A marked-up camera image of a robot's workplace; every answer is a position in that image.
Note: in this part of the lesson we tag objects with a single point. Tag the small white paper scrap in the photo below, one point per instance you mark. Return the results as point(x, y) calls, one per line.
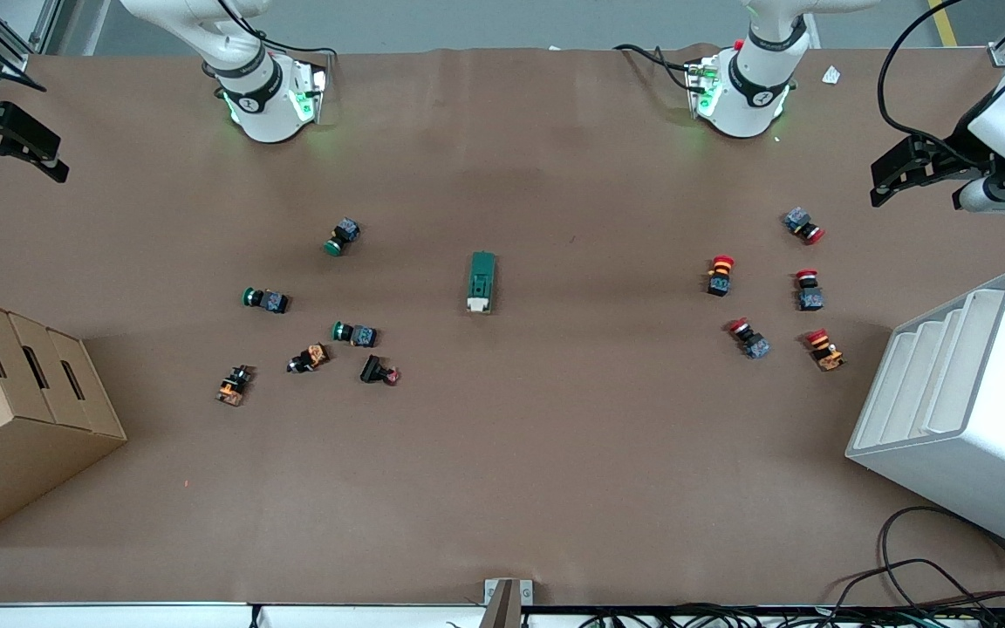
point(831, 75)

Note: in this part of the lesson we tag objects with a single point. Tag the brown table cover mat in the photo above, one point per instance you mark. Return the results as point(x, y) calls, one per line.
point(555, 453)

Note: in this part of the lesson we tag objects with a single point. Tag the brown cardboard box with slots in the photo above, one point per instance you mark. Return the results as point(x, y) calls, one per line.
point(5, 453)

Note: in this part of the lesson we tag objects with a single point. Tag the red push button grey block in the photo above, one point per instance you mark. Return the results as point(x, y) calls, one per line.
point(750, 340)
point(809, 293)
point(802, 223)

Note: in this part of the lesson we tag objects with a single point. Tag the white stepped storage rack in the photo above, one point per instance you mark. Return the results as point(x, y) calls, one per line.
point(982, 445)

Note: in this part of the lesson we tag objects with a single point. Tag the grey metal bracket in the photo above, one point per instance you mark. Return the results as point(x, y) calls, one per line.
point(494, 593)

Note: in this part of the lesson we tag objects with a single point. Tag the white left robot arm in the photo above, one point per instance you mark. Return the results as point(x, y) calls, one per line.
point(751, 96)

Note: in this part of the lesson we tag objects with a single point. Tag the red emergency button orange block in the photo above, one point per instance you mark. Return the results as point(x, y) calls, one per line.
point(825, 351)

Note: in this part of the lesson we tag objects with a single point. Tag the white table edge rail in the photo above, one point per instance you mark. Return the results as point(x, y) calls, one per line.
point(119, 616)

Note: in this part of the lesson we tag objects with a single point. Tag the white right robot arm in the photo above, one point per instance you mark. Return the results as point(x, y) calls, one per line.
point(263, 109)

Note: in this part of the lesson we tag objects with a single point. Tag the black push button orange block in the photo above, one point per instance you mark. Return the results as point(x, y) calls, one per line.
point(234, 386)
point(311, 358)

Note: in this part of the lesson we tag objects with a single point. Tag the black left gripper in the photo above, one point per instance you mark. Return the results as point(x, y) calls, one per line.
point(953, 152)

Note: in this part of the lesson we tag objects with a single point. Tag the black switch with red lamp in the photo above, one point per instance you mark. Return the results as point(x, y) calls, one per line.
point(376, 370)

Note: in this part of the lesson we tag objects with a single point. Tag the green load switch white lever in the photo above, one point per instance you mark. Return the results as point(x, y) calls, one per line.
point(481, 279)

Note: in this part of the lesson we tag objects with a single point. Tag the green push button grey block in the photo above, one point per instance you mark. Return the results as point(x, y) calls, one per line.
point(358, 334)
point(344, 235)
point(269, 301)

